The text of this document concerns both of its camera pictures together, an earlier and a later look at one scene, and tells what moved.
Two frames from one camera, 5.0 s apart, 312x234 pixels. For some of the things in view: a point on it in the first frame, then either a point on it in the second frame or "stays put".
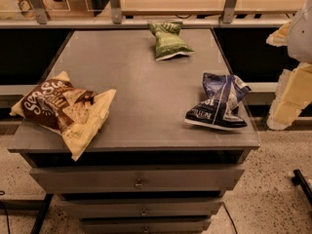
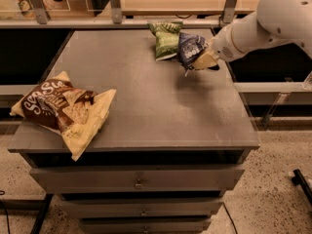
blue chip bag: x=217 y=110 -> x=189 y=46
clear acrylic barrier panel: x=60 y=2 stays put
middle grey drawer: x=137 y=209 stays put
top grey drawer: x=128 y=179 stays put
